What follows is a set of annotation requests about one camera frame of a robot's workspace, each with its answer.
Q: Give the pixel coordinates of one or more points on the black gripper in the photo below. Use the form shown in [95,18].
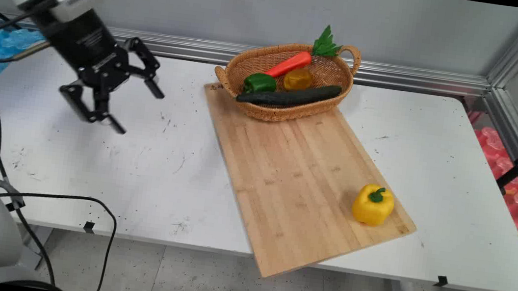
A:
[88,48]

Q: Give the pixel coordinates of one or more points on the dark green toy cucumber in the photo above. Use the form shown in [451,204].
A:
[289,97]

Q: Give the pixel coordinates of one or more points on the green toy bell pepper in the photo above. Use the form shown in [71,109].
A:
[259,83]

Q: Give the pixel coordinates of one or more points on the black tape tab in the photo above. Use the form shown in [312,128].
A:
[441,280]
[89,227]

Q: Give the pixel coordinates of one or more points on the woven wicker basket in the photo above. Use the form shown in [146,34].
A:
[282,114]

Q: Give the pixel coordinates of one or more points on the orange toy carrot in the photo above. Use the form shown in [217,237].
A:
[291,63]

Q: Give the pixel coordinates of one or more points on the brownish yellow toy vegetable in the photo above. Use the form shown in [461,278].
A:
[298,78]

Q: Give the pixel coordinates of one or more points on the bamboo cutting board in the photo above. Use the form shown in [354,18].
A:
[293,184]

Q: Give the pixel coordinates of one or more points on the yellow toy bell pepper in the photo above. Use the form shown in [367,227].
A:
[372,211]

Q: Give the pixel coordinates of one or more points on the pink foam mat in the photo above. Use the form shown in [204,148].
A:
[495,150]

